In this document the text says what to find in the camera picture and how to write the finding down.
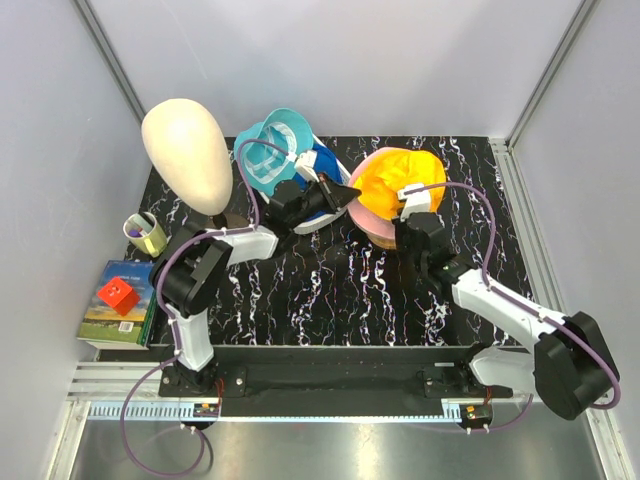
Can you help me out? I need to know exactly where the left aluminium frame post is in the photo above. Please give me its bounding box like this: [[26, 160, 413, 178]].
[[70, 0, 146, 124]]

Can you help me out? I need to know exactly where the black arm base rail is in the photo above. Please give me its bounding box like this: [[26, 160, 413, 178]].
[[159, 346, 513, 422]]

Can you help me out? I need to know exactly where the landscape cover book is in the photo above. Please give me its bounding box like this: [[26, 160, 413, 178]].
[[76, 260, 156, 350]]

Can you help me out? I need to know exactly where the white plastic basket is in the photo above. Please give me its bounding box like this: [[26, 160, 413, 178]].
[[294, 138, 351, 235]]

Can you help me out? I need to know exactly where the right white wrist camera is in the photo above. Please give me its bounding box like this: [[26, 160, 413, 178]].
[[396, 183, 432, 222]]

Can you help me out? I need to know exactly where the yellow tape cup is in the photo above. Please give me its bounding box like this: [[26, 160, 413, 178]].
[[122, 212, 168, 258]]

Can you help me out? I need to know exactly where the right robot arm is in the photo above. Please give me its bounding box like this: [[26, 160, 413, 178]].
[[393, 212, 621, 420]]

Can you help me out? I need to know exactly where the orange bucket hat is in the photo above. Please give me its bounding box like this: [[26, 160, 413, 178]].
[[351, 147, 447, 221]]

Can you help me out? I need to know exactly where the pink bucket hat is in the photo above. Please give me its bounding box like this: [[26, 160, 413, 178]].
[[347, 147, 395, 236]]

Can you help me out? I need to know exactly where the red cube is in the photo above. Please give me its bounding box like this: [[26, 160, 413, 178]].
[[97, 277, 140, 316]]

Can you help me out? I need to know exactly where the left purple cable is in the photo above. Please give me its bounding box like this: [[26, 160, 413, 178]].
[[119, 139, 301, 476]]

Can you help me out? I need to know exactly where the right aluminium frame post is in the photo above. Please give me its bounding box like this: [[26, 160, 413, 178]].
[[505, 0, 600, 149]]

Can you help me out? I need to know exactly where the black marble table mat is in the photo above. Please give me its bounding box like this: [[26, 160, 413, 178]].
[[137, 134, 536, 349]]

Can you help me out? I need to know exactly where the cream mannequin head stand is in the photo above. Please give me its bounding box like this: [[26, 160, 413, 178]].
[[141, 98, 234, 217]]

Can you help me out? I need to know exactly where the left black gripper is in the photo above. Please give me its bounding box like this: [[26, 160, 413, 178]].
[[287, 171, 359, 230]]

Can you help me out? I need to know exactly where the blue hat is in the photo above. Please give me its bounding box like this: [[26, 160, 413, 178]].
[[264, 143, 344, 226]]

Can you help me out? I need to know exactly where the wooden hat stand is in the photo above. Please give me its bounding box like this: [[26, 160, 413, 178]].
[[368, 230, 397, 250]]

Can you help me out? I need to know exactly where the aluminium frame post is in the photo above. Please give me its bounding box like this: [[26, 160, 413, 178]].
[[505, 0, 600, 149], [70, 0, 146, 124]]

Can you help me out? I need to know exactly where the purple cable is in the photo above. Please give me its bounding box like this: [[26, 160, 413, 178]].
[[119, 139, 301, 476], [409, 180, 624, 411]]

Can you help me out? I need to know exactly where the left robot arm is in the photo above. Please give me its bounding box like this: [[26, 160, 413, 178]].
[[149, 174, 361, 396]]

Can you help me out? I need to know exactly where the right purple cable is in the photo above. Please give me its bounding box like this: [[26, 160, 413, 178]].
[[409, 180, 624, 411]]

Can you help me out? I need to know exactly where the teal hat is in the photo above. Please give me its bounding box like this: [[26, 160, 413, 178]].
[[234, 108, 314, 196]]

